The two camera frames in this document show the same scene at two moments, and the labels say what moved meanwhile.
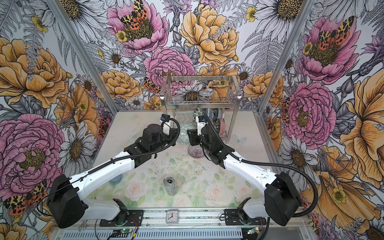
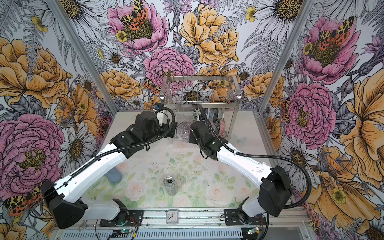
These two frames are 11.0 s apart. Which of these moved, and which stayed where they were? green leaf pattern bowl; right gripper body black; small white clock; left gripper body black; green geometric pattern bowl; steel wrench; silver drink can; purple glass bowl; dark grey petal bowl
Moved: green geometric pattern bowl; purple glass bowl; left gripper body black
Stayed: silver drink can; steel wrench; green leaf pattern bowl; dark grey petal bowl; right gripper body black; small white clock
